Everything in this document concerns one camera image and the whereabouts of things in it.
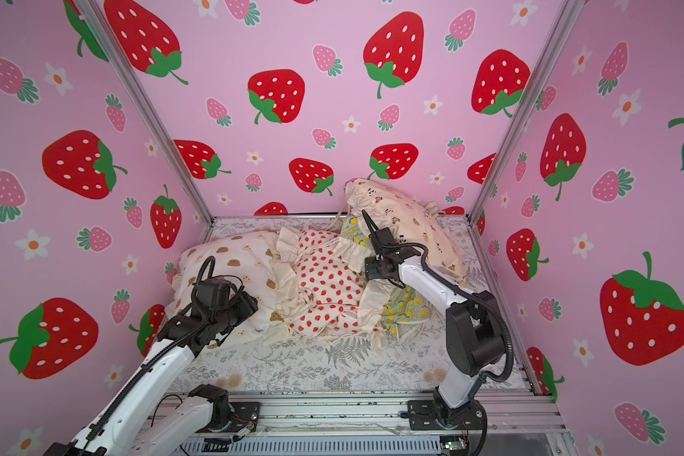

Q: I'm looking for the cream bear print pillow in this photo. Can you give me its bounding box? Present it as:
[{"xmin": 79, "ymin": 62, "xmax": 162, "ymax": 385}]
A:
[{"xmin": 165, "ymin": 230, "xmax": 291, "ymax": 348}]

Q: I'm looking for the red strawberry print pillow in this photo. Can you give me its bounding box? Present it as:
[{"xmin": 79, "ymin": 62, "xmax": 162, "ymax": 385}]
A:
[{"xmin": 272, "ymin": 228, "xmax": 393, "ymax": 338}]

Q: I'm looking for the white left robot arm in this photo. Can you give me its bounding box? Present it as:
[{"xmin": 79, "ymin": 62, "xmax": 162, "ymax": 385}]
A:
[{"xmin": 46, "ymin": 277, "xmax": 258, "ymax": 455}]

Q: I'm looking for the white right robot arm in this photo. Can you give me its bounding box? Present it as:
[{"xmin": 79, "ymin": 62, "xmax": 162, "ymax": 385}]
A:
[{"xmin": 362, "ymin": 211, "xmax": 515, "ymax": 412}]

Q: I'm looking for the yellow lemon print pillow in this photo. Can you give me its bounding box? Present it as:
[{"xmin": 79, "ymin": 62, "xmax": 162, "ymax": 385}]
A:
[{"xmin": 334, "ymin": 217, "xmax": 431, "ymax": 338}]

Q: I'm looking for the beige animal print pillow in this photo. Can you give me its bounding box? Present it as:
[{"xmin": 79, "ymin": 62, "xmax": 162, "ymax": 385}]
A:
[{"xmin": 345, "ymin": 179, "xmax": 467, "ymax": 285}]

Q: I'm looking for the floral pattern table mat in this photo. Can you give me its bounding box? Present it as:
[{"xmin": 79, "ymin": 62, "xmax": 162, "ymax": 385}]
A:
[{"xmin": 167, "ymin": 215, "xmax": 531, "ymax": 394}]

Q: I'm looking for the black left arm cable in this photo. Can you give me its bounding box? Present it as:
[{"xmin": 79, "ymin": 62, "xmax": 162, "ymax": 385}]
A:
[{"xmin": 82, "ymin": 255, "xmax": 246, "ymax": 446}]

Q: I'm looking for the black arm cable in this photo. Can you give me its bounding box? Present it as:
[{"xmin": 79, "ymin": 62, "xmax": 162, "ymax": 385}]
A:
[
  {"xmin": 82, "ymin": 255, "xmax": 246, "ymax": 446},
  {"xmin": 369, "ymin": 241, "xmax": 516, "ymax": 383}
]

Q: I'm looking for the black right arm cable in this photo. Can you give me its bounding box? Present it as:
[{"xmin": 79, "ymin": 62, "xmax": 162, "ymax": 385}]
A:
[{"xmin": 369, "ymin": 241, "xmax": 516, "ymax": 383}]

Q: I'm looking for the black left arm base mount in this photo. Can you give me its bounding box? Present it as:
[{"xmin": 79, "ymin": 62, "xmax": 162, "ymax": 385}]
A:
[{"xmin": 188, "ymin": 384, "xmax": 261, "ymax": 433}]

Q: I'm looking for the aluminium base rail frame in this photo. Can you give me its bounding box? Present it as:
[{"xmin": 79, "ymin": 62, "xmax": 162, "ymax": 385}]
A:
[{"xmin": 174, "ymin": 391, "xmax": 578, "ymax": 455}]

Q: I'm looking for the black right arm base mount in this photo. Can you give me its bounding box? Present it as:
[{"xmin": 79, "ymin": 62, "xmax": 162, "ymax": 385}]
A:
[{"xmin": 401, "ymin": 393, "xmax": 488, "ymax": 431}]

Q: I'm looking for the aluminium frame corner post left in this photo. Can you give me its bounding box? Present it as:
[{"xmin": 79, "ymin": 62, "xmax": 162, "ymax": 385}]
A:
[{"xmin": 76, "ymin": 0, "xmax": 214, "ymax": 226}]

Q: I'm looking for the aluminium frame corner post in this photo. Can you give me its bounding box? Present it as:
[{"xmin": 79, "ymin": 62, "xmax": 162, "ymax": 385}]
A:
[
  {"xmin": 76, "ymin": 0, "xmax": 214, "ymax": 226},
  {"xmin": 467, "ymin": 0, "xmax": 585, "ymax": 227}
]

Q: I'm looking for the aluminium frame corner post right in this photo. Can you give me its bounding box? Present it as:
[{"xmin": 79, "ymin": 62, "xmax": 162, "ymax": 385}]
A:
[{"xmin": 467, "ymin": 0, "xmax": 585, "ymax": 227}]

